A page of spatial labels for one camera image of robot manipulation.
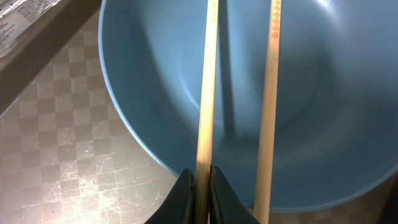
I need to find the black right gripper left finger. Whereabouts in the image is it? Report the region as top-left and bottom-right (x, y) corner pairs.
(145, 169), (195, 224)

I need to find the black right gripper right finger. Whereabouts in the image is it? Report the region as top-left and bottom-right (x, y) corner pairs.
(209, 166), (259, 224)

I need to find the wooden chopstick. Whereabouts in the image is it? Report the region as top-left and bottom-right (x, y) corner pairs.
(254, 0), (282, 224)
(194, 0), (219, 224)

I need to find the dark blue plate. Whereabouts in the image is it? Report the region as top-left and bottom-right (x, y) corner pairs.
(98, 0), (397, 213)

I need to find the brown plastic serving tray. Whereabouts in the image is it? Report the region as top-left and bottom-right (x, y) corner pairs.
(1, 9), (397, 223)

